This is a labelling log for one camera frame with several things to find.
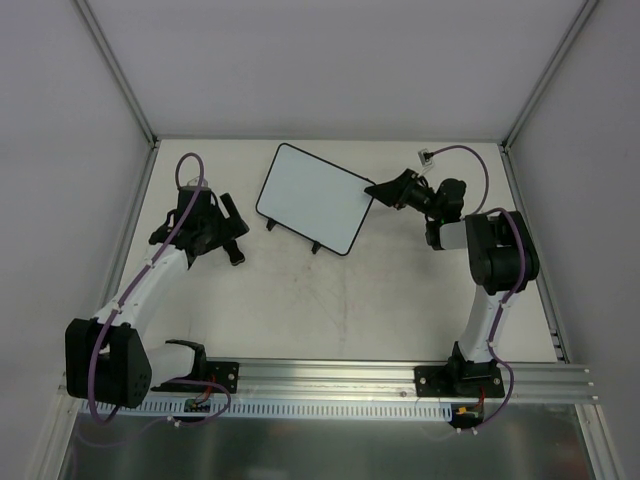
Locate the aluminium mounting rail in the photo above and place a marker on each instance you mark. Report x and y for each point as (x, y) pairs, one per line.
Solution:
(357, 380)

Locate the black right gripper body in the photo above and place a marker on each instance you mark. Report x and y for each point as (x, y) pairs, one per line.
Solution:
(404, 189)

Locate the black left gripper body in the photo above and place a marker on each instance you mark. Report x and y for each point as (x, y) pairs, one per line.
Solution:
(223, 230)

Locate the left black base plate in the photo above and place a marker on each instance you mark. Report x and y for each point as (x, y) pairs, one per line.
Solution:
(224, 373)

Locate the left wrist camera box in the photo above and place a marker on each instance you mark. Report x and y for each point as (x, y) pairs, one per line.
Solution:
(197, 182)

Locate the black felt whiteboard eraser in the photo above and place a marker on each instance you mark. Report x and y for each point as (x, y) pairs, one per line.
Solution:
(236, 260)

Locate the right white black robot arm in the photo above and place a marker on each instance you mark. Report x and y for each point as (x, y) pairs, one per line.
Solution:
(502, 261)

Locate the aluminium frame post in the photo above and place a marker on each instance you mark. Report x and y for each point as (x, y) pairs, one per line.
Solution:
(568, 39)
(101, 42)

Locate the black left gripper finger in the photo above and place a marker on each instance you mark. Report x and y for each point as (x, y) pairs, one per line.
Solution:
(231, 209)
(232, 248)

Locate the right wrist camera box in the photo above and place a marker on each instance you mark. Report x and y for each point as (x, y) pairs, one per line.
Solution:
(425, 157)

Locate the white whiteboard black frame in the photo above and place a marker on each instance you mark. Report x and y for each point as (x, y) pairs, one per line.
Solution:
(314, 198)

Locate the left aluminium frame post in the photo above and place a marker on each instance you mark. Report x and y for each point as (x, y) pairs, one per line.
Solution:
(101, 42)

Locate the metal easel stand black feet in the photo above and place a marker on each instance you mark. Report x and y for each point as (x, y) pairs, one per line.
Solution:
(295, 235)

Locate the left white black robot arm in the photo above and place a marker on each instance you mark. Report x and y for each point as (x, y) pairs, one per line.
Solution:
(106, 360)

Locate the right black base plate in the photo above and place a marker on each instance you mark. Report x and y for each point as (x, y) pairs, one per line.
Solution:
(440, 381)

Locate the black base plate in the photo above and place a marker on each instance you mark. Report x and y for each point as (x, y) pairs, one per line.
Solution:
(224, 373)
(440, 381)

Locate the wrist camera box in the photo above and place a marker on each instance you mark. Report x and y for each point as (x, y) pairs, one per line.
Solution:
(197, 182)
(425, 157)

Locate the right aluminium frame post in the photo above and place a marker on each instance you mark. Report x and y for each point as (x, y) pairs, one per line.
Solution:
(568, 39)

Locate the white slotted cable duct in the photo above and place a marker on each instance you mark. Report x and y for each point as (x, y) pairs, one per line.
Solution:
(412, 410)

